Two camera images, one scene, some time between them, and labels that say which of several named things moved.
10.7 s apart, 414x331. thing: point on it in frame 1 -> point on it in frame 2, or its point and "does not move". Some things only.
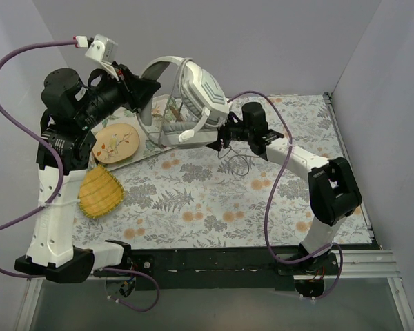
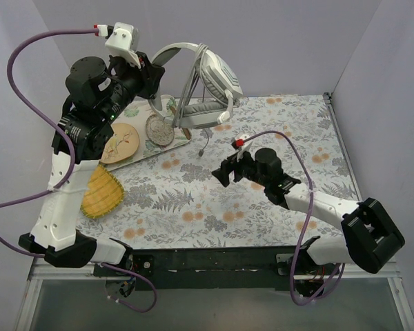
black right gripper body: (225, 131) -> (234, 169)
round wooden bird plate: (115, 143) does not move
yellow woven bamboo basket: (100, 192) does not move
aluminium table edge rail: (329, 100) does not move
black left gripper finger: (145, 112) -> (156, 105)
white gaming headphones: (203, 100) -> (208, 95)
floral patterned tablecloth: (212, 196) does not move
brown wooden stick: (176, 114) -> (185, 129)
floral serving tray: (165, 109) does not move
